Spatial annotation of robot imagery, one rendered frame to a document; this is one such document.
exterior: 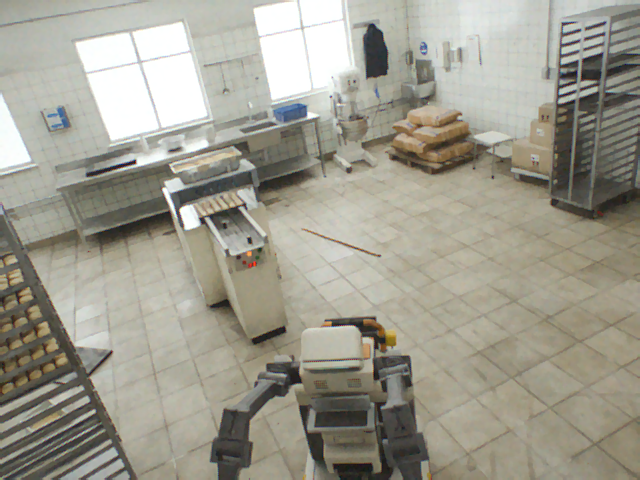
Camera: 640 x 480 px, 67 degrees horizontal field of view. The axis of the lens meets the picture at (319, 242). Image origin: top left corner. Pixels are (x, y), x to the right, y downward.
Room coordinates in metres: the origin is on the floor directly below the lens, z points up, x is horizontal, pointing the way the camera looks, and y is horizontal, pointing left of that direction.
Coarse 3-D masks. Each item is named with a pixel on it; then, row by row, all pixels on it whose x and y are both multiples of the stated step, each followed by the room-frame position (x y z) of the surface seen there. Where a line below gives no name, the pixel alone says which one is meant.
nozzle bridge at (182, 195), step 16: (240, 160) 4.16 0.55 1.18; (224, 176) 3.80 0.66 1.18; (240, 176) 3.92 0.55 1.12; (256, 176) 3.87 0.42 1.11; (176, 192) 3.66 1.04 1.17; (192, 192) 3.78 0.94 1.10; (208, 192) 3.82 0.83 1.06; (224, 192) 3.81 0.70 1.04; (256, 192) 3.97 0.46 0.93; (176, 208) 3.65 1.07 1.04
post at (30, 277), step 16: (0, 224) 1.80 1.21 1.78; (16, 240) 1.83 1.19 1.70; (16, 256) 1.80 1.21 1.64; (32, 272) 1.81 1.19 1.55; (32, 288) 1.80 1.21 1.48; (48, 304) 1.81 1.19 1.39; (64, 336) 1.81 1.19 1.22; (80, 368) 1.81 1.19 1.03; (96, 400) 1.81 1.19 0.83; (112, 432) 1.81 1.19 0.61; (128, 464) 1.81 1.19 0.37
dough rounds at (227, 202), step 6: (216, 198) 4.04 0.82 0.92; (228, 198) 3.99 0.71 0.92; (234, 198) 3.95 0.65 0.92; (204, 204) 3.94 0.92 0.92; (210, 204) 3.95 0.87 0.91; (216, 204) 3.89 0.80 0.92; (222, 204) 3.86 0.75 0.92; (228, 204) 3.85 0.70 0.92; (234, 204) 3.81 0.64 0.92; (240, 204) 3.81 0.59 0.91; (198, 210) 3.83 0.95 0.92; (204, 210) 3.84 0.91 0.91; (210, 210) 3.78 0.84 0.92; (216, 210) 3.75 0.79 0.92; (222, 210) 3.78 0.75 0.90
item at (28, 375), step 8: (64, 352) 1.94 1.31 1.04; (48, 360) 1.88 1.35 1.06; (56, 360) 1.88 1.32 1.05; (64, 360) 1.85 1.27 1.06; (32, 368) 1.84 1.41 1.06; (40, 368) 1.85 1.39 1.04; (48, 368) 1.82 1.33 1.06; (16, 376) 1.80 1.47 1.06; (24, 376) 1.80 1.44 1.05; (32, 376) 1.78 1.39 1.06; (40, 376) 1.79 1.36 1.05; (0, 384) 1.79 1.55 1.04; (8, 384) 1.75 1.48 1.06; (16, 384) 1.74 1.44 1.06; (0, 392) 1.73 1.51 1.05; (8, 392) 1.71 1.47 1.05
